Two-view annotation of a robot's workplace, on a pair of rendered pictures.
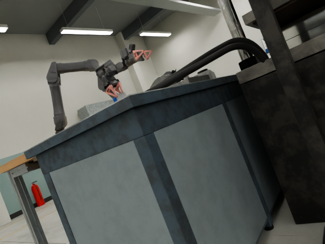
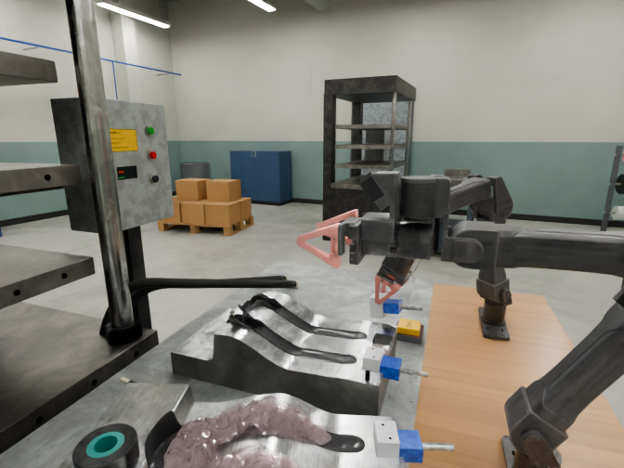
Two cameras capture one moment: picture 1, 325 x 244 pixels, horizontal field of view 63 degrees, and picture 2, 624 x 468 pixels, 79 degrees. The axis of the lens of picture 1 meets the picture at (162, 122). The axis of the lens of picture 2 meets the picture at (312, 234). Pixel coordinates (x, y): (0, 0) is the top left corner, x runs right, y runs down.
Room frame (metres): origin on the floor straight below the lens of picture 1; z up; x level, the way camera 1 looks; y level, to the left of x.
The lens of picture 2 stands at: (2.42, -0.25, 1.36)
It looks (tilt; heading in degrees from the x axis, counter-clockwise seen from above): 14 degrees down; 164
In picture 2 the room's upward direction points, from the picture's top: straight up
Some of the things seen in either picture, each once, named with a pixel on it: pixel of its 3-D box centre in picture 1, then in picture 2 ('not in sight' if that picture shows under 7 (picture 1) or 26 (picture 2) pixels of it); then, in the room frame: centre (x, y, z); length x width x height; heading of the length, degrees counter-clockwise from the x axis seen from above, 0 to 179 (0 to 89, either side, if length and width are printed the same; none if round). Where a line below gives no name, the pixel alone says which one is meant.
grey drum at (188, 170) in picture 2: not in sight; (196, 185); (-5.55, -0.36, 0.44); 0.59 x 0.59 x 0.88
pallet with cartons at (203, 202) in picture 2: not in sight; (206, 203); (-3.58, -0.21, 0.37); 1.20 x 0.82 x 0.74; 57
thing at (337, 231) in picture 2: (145, 53); (327, 240); (1.87, -0.07, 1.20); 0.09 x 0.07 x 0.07; 55
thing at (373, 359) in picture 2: not in sight; (395, 368); (1.80, 0.11, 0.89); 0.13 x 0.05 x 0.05; 54
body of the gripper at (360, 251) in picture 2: (135, 58); (376, 238); (1.88, 0.01, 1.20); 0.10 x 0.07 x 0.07; 145
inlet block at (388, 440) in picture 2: not in sight; (414, 446); (1.96, 0.06, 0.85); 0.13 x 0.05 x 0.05; 71
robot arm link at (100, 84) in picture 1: (113, 76); (561, 270); (2.04, 0.22, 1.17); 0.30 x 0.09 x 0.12; 54
